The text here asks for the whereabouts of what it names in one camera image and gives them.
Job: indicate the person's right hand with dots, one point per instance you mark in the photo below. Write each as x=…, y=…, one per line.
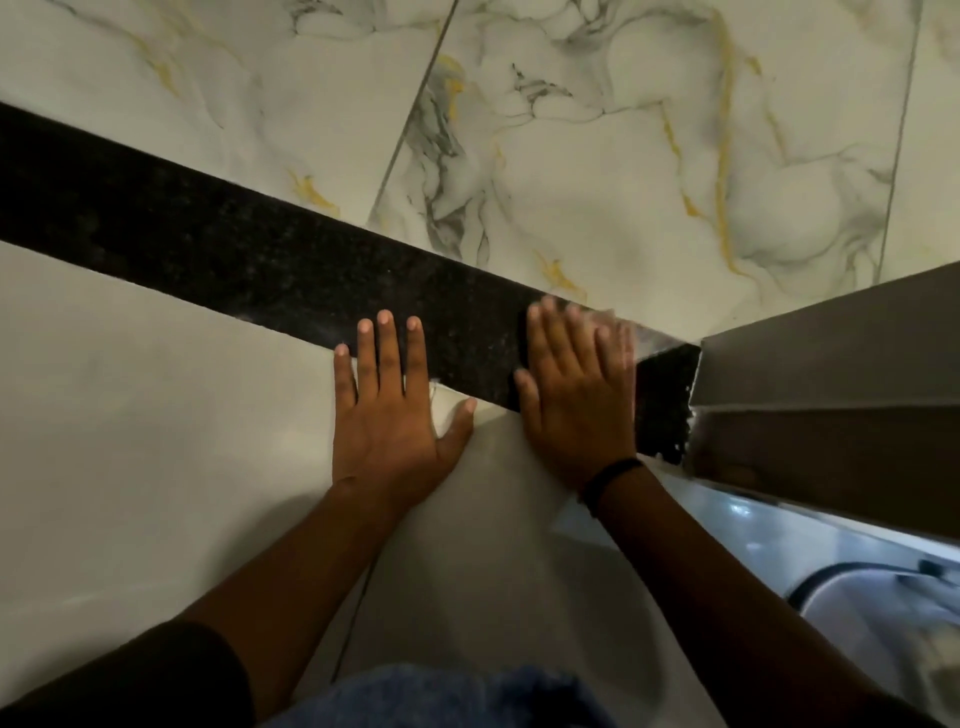
x=577, y=420

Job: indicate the person's left hand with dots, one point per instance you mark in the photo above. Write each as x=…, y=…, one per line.
x=390, y=435

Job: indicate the person's left middle finger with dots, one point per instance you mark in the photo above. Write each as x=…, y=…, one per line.
x=390, y=352

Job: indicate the person's left thumb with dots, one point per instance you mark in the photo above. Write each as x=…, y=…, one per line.
x=456, y=427

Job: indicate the person's left little finger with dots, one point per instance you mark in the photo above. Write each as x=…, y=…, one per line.
x=344, y=379

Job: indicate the person's right thumb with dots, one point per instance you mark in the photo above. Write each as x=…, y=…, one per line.
x=527, y=405

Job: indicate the person's right forearm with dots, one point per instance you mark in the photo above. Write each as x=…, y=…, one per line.
x=720, y=600

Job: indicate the person's left forearm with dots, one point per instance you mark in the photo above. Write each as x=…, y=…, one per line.
x=300, y=577

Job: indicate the black wristband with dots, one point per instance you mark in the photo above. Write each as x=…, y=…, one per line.
x=611, y=480

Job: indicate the black granite skirting strip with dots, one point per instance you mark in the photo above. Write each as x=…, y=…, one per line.
x=262, y=247

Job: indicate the blue cloth garment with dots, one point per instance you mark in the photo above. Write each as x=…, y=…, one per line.
x=450, y=701

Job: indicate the black shirt sleeve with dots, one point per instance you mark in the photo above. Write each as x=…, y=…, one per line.
x=135, y=682

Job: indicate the white plastic tub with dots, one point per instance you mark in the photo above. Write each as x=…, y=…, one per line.
x=885, y=622

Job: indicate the grey door frame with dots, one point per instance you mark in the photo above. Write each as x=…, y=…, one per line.
x=825, y=397

